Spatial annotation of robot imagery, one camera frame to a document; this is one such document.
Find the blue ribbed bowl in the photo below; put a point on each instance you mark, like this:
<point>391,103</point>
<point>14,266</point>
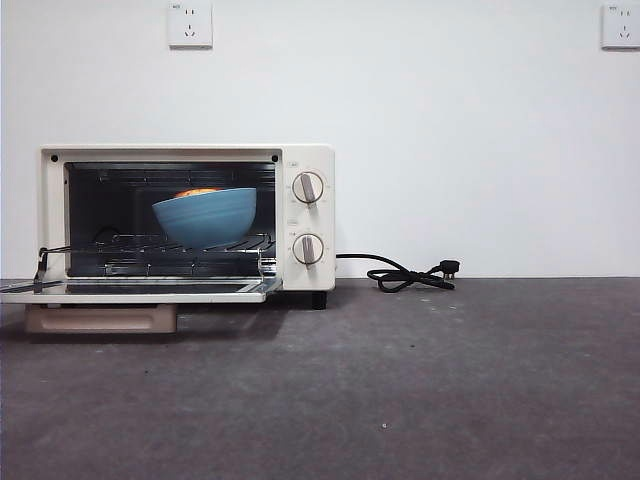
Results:
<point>205,220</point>

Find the white wall socket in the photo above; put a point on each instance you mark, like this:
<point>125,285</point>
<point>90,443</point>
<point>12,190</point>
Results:
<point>190,37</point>
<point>620,37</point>

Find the beige round oven knob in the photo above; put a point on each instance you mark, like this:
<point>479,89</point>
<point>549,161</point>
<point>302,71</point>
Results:
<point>306,187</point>
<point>306,248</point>

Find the red yellow apple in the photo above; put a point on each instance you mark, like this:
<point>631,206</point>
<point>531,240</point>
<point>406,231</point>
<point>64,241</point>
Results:
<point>200,192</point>

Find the cream toaster oven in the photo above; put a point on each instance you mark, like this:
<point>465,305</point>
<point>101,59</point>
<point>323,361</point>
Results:
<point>325,160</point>

